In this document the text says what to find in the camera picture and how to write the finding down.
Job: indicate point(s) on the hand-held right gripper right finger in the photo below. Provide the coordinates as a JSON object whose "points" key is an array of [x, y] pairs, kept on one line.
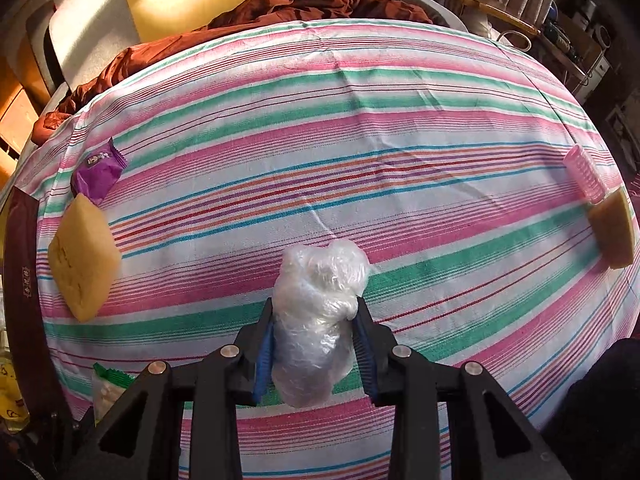
{"points": [[362, 355]]}

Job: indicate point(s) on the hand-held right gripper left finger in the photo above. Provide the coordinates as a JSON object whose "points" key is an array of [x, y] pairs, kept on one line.
{"points": [[262, 360]]}

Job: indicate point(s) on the clear plastic bag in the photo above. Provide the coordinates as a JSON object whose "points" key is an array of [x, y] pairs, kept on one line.
{"points": [[315, 310]]}

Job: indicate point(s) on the yellow sponge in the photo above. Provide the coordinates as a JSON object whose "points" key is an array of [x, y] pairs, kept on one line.
{"points": [[82, 260], [612, 230]]}

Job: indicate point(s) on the green white snack packet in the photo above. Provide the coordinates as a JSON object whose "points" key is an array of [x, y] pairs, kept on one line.
{"points": [[110, 390]]}

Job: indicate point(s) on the striped bed sheet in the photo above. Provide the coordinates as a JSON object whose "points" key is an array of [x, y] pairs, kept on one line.
{"points": [[350, 125]]}

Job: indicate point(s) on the person's clothed body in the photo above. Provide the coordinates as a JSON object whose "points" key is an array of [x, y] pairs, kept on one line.
{"points": [[595, 410]]}

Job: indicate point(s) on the purple snack packet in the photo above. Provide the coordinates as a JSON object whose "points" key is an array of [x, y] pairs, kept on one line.
{"points": [[100, 170]]}

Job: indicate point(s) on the yellow plastic bag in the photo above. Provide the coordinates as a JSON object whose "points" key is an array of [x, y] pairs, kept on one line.
{"points": [[12, 395]]}

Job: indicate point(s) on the dark flat box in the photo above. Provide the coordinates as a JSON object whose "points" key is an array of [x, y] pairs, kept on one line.
{"points": [[25, 270]]}

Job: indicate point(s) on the wooden nightstand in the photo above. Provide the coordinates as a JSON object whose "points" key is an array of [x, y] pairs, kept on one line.
{"points": [[20, 105]]}

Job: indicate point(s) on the rust red blanket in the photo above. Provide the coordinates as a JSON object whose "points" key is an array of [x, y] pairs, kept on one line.
{"points": [[310, 2]]}

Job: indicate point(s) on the wooden desk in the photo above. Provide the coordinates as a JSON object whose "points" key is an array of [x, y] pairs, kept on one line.
{"points": [[480, 7]]}

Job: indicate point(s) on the brown cardboard box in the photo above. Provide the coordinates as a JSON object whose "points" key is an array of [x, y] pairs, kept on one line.
{"points": [[580, 35]]}

